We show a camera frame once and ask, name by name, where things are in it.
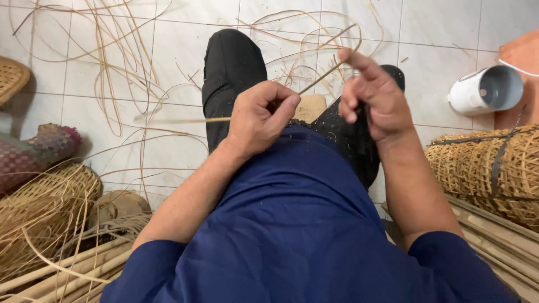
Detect person's right hand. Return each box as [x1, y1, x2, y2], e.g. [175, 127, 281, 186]
[338, 47, 416, 145]

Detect person's left hand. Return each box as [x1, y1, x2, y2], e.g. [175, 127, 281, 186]
[227, 80, 302, 157]

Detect thin rattan strip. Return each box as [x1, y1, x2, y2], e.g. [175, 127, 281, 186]
[134, 24, 364, 125]

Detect tan wooden block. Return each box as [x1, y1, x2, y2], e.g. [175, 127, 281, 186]
[293, 94, 328, 124]

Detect person's black trousers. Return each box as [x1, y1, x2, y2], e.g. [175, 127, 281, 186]
[202, 28, 406, 191]

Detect white plastic cylinder container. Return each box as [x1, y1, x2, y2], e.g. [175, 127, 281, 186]
[447, 65, 524, 117]

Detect person's dark blue shirt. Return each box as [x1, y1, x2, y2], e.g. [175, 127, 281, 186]
[100, 125, 523, 303]

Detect open-weave rattan basket bundle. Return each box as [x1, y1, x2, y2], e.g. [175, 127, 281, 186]
[424, 123, 539, 233]

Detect heap of loose rattan strips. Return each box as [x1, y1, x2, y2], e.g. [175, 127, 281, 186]
[12, 0, 386, 203]

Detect orange wooden stool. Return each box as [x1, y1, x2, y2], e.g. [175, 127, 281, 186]
[494, 29, 539, 131]

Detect stack of flat bamboo slats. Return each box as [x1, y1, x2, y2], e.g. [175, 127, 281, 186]
[381, 194, 539, 303]

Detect purple checked woven bag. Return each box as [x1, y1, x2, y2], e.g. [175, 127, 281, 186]
[0, 123, 83, 195]

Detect round woven bamboo basket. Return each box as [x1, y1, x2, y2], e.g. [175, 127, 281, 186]
[0, 162, 103, 280]

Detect bundle of bamboo poles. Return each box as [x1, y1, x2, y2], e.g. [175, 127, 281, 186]
[0, 235, 136, 303]

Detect flat woven rattan tray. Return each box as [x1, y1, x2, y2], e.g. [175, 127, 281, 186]
[0, 56, 31, 107]

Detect black binding strap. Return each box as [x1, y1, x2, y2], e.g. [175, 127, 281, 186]
[430, 104, 539, 199]

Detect white cord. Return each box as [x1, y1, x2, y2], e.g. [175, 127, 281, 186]
[498, 58, 539, 79]

